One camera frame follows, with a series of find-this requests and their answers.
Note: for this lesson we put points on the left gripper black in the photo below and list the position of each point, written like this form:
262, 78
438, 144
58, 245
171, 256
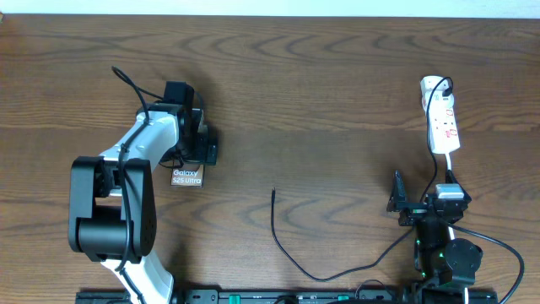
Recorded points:
202, 154

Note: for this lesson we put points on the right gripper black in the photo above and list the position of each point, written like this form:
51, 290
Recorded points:
413, 211

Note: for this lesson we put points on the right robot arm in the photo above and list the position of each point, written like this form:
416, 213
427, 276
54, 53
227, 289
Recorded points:
447, 264

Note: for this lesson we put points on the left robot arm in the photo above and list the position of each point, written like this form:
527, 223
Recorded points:
112, 214

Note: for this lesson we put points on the white power strip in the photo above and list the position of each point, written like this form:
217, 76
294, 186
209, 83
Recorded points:
438, 101

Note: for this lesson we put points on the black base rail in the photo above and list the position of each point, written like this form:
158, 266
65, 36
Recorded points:
370, 295

